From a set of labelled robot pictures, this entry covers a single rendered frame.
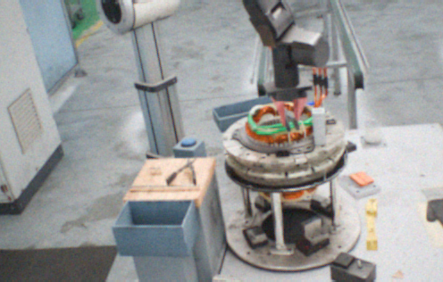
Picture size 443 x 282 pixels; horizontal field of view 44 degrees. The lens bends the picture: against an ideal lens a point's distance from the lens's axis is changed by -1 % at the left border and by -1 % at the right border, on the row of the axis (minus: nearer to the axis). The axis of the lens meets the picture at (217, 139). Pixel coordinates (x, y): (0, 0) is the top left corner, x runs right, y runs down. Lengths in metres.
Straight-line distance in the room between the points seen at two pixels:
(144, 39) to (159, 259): 0.70
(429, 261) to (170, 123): 0.87
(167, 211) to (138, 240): 0.11
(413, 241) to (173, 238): 0.68
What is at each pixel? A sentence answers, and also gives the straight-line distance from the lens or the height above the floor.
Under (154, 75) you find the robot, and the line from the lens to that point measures 1.71.
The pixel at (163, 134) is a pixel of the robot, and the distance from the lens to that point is 1.77.
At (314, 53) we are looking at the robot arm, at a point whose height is 1.38.
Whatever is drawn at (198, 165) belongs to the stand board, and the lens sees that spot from 1.42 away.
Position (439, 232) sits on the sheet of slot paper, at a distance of 1.61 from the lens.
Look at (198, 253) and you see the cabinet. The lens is 1.38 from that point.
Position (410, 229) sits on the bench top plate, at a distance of 1.62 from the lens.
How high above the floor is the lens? 1.74
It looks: 26 degrees down
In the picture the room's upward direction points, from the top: 9 degrees counter-clockwise
